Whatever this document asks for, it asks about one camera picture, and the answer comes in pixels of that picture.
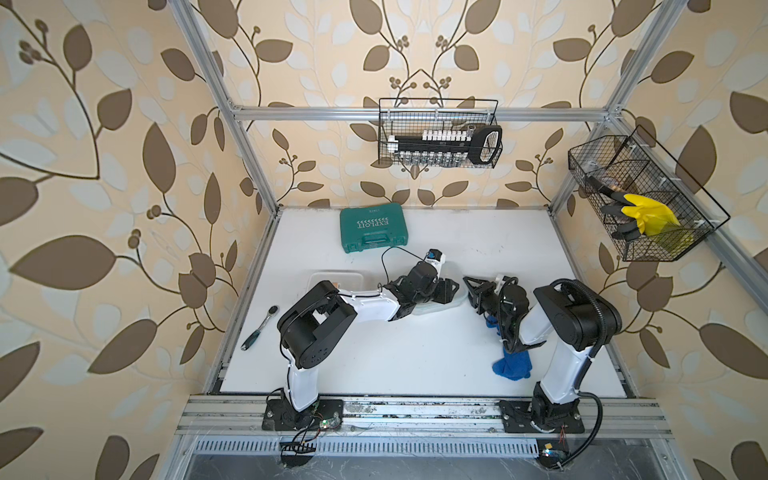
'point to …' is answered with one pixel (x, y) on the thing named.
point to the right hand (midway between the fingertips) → (462, 280)
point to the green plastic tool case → (372, 226)
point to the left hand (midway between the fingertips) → (451, 282)
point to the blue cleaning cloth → (514, 366)
